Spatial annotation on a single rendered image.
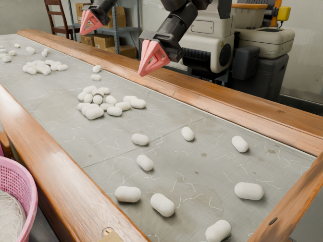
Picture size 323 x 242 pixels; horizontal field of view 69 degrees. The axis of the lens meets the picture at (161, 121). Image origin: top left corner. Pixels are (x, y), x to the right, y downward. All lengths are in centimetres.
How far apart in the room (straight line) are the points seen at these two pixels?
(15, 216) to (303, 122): 48
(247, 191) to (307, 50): 219
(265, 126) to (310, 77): 202
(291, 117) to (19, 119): 51
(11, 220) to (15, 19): 524
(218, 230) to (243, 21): 122
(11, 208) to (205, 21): 100
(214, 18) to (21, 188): 97
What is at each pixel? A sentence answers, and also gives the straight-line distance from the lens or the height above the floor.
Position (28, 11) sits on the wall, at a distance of 558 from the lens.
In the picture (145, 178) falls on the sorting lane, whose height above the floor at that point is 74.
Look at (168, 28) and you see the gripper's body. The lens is 57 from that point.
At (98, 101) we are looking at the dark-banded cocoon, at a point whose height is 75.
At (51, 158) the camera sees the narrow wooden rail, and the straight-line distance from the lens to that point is 37.
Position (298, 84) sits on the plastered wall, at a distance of 252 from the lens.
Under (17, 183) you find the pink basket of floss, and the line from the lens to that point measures 38.
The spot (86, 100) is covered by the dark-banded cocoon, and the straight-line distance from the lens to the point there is 57.
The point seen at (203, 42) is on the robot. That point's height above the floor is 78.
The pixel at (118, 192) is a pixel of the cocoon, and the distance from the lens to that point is 31.
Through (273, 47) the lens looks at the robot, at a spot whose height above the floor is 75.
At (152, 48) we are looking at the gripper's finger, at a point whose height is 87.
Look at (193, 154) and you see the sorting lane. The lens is 39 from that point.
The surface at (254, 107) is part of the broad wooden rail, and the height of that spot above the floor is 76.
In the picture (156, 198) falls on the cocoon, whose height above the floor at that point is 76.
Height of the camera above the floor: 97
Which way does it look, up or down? 29 degrees down
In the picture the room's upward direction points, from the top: straight up
